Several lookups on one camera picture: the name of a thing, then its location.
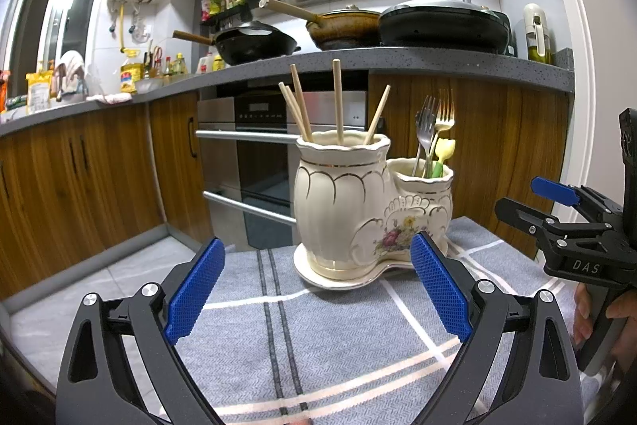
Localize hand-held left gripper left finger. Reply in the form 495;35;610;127
56;236;227;425

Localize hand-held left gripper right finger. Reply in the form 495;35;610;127
409;231;583;425

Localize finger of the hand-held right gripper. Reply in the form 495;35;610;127
495;197;590;253
530;176;625;233

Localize yellow tulip-shaped plastic pick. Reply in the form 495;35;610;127
434;137;457;165

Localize gold metal fork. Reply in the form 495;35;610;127
427;88;457;179

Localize cream ceramic utensil holder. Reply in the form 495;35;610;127
293;130;455;279

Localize silver metal fork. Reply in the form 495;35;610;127
413;95;440;180

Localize person's right hand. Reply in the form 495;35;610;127
572;283;637;368

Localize narrow wooden base cabinet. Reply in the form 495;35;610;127
368;74;571;257

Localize cream ceramic drip tray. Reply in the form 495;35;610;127
293;238;449;291

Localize grey plaid table cloth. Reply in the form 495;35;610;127
10;216;603;425

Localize stainless built-in oven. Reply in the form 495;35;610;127
196;90;369;251

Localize oil dispenser bottle white lid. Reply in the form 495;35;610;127
522;3;553;65

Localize long wooden base cabinet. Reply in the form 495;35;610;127
0;91;215;301

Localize dark green kitchen appliance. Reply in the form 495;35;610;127
498;9;519;56

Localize grey stone countertop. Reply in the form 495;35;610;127
0;47;573;137

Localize dishcloth on counter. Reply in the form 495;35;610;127
87;91;134;106

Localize yellow cooking oil bottle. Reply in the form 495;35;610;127
119;48;145;94

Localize row of condiment bottles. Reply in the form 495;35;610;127
144;45;227;78

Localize yellow food bag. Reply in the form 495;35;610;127
25;71;55;113

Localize white rag on faucet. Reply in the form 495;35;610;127
54;50;86;94

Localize black seasoning rack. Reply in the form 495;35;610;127
199;0;254;32

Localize kitchen window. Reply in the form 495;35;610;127
10;0;117;87

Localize black wok with wooden handle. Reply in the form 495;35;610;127
172;21;302;66

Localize brown pan with wooden handle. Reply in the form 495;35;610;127
260;0;384;51

